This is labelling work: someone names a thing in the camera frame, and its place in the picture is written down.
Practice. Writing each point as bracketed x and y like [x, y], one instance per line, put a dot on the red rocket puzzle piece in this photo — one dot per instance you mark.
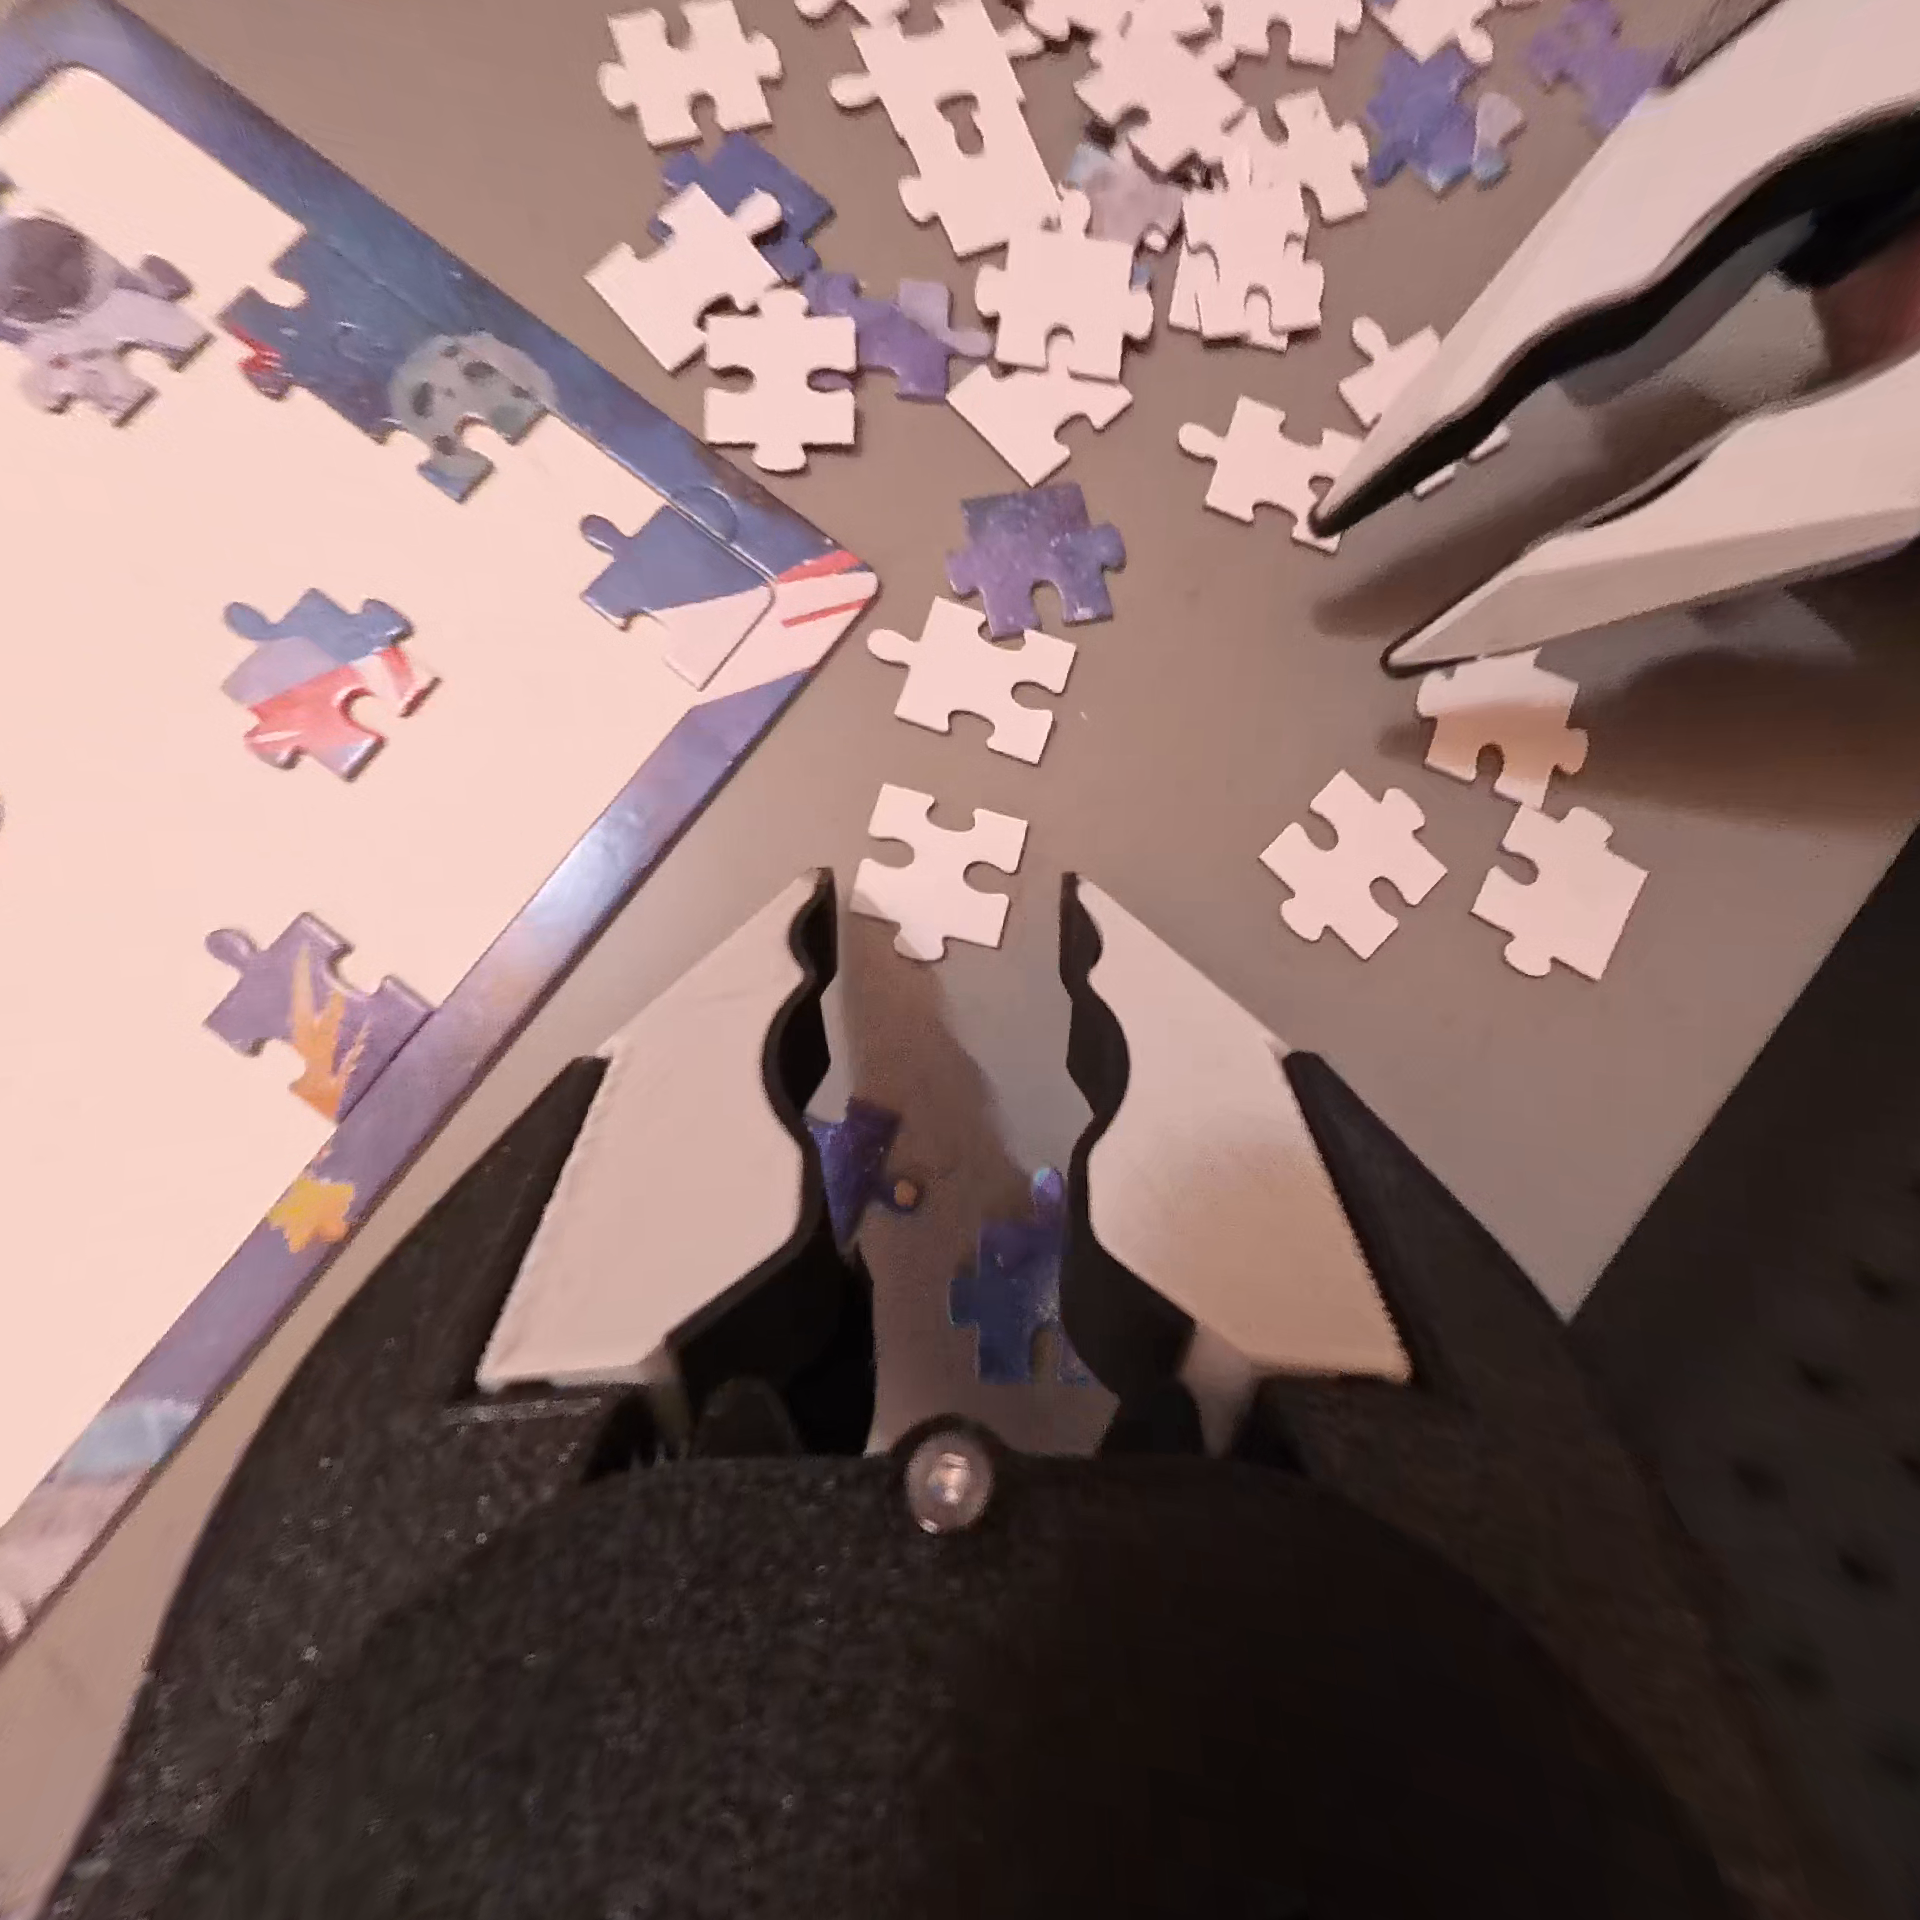
[322, 687]

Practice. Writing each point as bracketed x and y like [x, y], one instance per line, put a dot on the white astronaut puzzle piece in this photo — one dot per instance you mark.
[88, 325]

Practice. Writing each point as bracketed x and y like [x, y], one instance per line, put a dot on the pile of puzzle pieces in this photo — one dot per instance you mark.
[1048, 284]

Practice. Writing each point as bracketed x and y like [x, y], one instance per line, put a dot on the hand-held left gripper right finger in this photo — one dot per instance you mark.
[1231, 1185]

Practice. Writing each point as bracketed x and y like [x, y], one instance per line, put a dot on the grey moon puzzle piece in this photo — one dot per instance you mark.
[457, 389]

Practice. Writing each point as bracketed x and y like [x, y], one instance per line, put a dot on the blue puzzle piece white corner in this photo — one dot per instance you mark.
[852, 1167]

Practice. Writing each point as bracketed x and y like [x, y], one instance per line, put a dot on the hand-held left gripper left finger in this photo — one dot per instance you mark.
[663, 1185]

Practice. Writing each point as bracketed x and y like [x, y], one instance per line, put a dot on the blue space puzzle frame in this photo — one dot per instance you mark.
[121, 599]

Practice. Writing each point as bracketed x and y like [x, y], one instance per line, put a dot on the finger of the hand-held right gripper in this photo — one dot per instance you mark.
[1648, 181]
[1725, 525]

